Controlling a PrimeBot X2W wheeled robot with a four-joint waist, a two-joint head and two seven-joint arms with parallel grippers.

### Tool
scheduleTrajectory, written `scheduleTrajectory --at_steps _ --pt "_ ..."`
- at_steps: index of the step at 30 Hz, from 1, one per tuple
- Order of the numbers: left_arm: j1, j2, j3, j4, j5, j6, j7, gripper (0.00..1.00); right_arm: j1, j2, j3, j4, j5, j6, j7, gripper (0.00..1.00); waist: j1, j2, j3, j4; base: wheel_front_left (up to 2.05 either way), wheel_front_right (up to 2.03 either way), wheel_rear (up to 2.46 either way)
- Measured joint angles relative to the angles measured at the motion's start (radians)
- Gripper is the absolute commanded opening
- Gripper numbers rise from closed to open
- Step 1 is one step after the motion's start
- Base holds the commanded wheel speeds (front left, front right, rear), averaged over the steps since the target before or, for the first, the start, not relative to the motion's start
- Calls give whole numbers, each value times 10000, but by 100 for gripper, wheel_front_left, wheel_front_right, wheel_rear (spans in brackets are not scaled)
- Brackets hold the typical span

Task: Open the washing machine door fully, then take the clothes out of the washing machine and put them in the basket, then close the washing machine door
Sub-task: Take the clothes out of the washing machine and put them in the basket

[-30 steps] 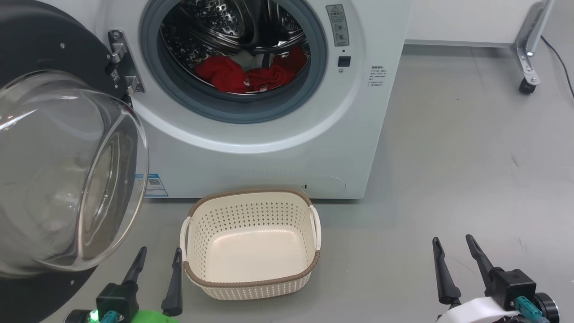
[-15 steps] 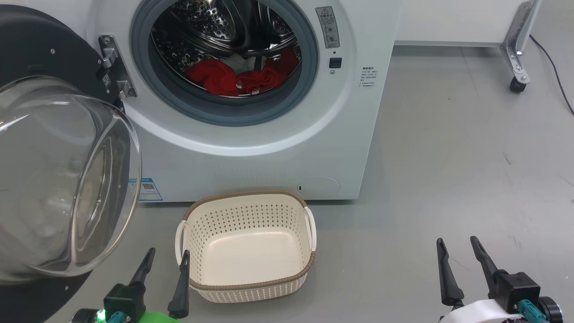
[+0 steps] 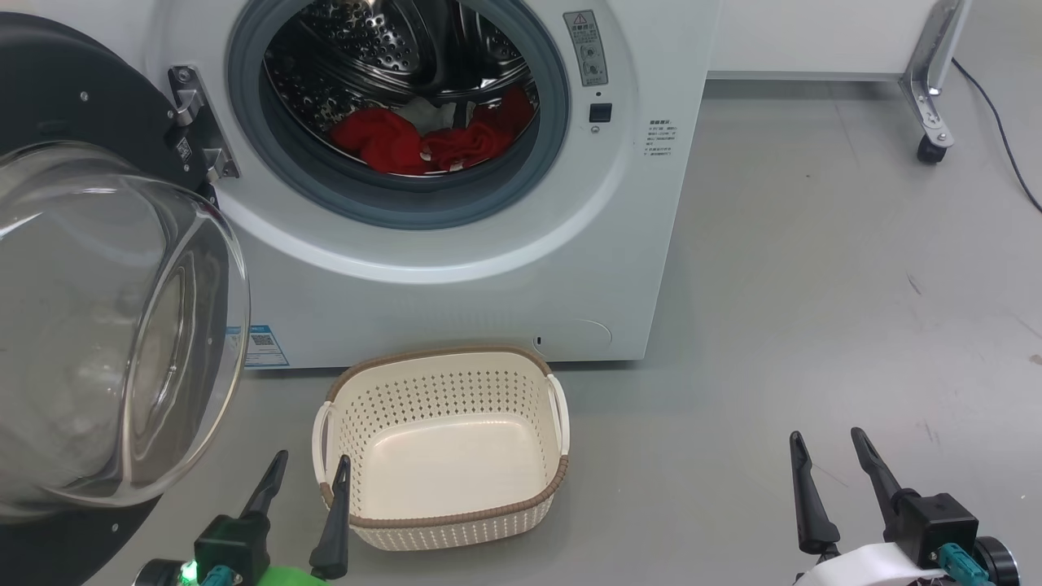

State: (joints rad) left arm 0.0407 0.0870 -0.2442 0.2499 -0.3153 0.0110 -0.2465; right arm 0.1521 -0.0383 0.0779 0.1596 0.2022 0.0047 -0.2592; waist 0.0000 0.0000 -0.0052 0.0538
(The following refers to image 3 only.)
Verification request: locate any black round glass washer door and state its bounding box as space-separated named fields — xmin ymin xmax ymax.
xmin=0 ymin=12 xmax=252 ymax=586

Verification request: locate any black floor cable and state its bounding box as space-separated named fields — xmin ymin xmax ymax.
xmin=951 ymin=57 xmax=1042 ymax=214

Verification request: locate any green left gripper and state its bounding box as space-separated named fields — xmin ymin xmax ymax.
xmin=243 ymin=450 xmax=352 ymax=586

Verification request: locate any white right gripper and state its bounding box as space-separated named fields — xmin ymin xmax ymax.
xmin=790 ymin=427 xmax=949 ymax=586

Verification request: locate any grey warning sticker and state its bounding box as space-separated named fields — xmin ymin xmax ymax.
xmin=563 ymin=10 xmax=609 ymax=87

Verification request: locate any metal washer door hinge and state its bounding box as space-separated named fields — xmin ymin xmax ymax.
xmin=169 ymin=65 xmax=241 ymax=184

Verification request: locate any stainless steel washing machine drum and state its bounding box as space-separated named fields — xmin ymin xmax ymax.
xmin=262 ymin=0 xmax=540 ymax=176

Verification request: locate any blue energy label sticker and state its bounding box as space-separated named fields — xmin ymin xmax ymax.
xmin=244 ymin=324 xmax=290 ymax=369

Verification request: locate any white front-load washing machine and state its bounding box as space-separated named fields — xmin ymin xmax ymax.
xmin=33 ymin=0 xmax=721 ymax=369

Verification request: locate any white partition panel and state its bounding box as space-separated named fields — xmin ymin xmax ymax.
xmin=707 ymin=0 xmax=937 ymax=82

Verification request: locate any red clothing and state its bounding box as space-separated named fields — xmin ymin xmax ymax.
xmin=330 ymin=88 xmax=536 ymax=176

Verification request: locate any grey oval filter access cover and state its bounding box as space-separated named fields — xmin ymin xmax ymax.
xmin=533 ymin=319 xmax=613 ymax=361

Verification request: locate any cream perforated laundry basket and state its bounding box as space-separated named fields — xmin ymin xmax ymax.
xmin=312 ymin=346 xmax=571 ymax=552

